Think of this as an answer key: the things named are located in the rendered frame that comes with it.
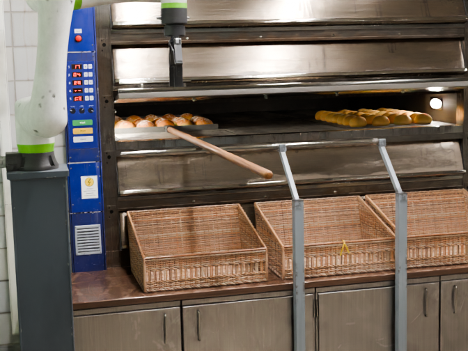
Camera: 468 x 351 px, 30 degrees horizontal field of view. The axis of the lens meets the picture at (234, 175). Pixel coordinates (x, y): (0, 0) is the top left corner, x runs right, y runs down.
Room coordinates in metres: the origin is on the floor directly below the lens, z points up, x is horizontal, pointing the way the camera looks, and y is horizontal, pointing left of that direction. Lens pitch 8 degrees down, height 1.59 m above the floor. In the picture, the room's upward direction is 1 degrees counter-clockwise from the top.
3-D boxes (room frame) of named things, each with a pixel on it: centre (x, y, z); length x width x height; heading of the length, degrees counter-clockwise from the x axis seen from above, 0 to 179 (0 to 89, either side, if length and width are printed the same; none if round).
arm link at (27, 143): (3.00, 0.68, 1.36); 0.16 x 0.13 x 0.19; 27
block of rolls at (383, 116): (4.87, -0.77, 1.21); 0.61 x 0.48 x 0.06; 14
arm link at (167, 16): (3.11, 0.20, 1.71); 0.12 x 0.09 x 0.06; 101
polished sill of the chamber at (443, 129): (4.32, -0.31, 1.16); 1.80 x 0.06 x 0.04; 104
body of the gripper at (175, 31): (3.11, 0.20, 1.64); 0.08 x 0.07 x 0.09; 11
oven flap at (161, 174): (4.30, -0.32, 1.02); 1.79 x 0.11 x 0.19; 104
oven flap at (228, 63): (4.30, -0.32, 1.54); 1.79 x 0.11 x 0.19; 104
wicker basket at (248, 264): (3.89, 0.19, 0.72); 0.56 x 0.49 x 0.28; 104
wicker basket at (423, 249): (4.18, -0.98, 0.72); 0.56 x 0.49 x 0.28; 103
